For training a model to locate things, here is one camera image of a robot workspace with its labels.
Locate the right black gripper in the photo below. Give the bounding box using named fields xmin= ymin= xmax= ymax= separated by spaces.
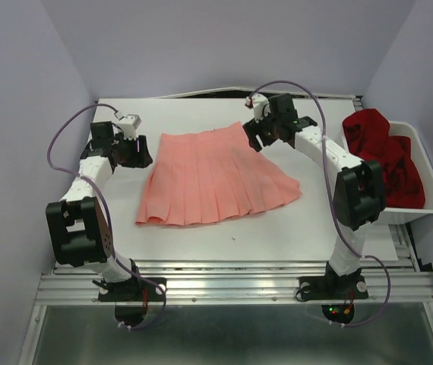
xmin=242 ymin=105 xmax=281 ymax=151

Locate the pink pleated skirt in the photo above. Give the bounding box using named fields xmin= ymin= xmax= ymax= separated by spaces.
xmin=135 ymin=122 xmax=302 ymax=227

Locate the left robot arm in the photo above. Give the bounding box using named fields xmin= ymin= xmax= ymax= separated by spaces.
xmin=46 ymin=115 xmax=153 ymax=300

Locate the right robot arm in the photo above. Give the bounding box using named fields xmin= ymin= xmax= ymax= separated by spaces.
xmin=243 ymin=93 xmax=386 ymax=302

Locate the white backdrop board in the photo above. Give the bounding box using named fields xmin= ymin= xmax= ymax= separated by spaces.
xmin=154 ymin=87 xmax=356 ymax=100

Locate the red skirt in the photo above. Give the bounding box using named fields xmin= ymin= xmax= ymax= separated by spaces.
xmin=342 ymin=109 xmax=426 ymax=209

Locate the white plastic bin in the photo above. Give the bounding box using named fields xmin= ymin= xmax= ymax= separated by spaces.
xmin=340 ymin=120 xmax=433 ymax=224

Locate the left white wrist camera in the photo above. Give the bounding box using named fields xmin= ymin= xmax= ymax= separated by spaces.
xmin=115 ymin=114 xmax=141 ymax=140

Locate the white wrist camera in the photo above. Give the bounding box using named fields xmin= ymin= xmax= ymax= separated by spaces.
xmin=115 ymin=114 xmax=141 ymax=140
xmin=245 ymin=93 xmax=270 ymax=122

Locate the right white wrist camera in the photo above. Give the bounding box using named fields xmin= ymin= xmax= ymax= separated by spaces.
xmin=245 ymin=93 xmax=270 ymax=122

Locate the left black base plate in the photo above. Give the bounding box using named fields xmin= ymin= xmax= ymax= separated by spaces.
xmin=92 ymin=277 xmax=166 ymax=303

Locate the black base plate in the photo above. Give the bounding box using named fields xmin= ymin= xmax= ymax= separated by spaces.
xmin=299 ymin=276 xmax=369 ymax=303
xmin=92 ymin=277 xmax=166 ymax=303

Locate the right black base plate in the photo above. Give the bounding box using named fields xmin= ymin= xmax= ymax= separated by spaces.
xmin=299 ymin=276 xmax=369 ymax=303

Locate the aluminium rail frame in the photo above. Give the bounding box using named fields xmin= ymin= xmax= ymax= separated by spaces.
xmin=18 ymin=94 xmax=433 ymax=365

